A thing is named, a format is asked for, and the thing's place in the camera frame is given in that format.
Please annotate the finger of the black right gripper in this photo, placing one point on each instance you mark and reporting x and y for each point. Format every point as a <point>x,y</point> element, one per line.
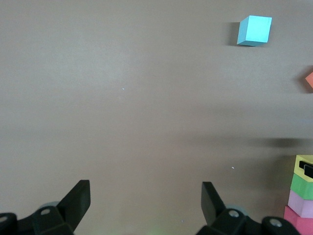
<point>308,170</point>

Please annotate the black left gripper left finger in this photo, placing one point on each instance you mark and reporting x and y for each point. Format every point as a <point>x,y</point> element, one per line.
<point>68,208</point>

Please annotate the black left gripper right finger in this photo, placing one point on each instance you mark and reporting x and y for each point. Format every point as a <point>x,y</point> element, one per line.
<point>212,208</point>

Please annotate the yellow foam block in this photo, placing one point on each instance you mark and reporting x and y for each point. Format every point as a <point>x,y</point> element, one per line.
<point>298,171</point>

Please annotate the green foam block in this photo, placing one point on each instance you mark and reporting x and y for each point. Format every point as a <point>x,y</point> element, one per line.
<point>302,187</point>

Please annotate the pink foam block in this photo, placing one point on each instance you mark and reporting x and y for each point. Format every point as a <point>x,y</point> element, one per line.
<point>300,205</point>

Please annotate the red foam block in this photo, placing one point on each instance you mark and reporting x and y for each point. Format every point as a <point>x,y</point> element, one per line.
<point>299,224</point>

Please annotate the orange foam block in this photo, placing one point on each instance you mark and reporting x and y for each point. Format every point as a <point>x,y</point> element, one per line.
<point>310,80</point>

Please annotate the light blue foam block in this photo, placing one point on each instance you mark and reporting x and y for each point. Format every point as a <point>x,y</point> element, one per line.
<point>256,29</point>

